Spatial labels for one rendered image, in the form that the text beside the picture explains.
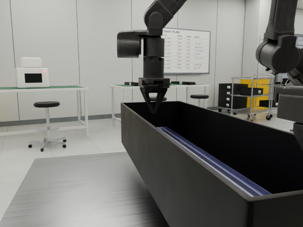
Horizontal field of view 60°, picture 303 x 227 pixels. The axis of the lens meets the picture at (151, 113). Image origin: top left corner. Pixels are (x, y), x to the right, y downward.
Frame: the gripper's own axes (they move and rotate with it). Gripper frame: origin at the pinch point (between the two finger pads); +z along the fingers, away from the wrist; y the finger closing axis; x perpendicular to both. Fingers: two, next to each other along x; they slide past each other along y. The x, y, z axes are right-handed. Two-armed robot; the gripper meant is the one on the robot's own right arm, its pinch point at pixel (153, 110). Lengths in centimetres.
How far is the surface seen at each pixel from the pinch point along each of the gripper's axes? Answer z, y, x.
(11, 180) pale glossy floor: 96, -198, -87
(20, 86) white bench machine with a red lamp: 13, -356, -106
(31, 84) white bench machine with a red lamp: 11, -360, -92
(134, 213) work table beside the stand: 13.3, 29.2, -11.1
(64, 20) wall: -109, -508, -49
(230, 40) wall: -98, -590, 378
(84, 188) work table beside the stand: 13.5, 16.9, -19.1
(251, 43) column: -88, -567, 429
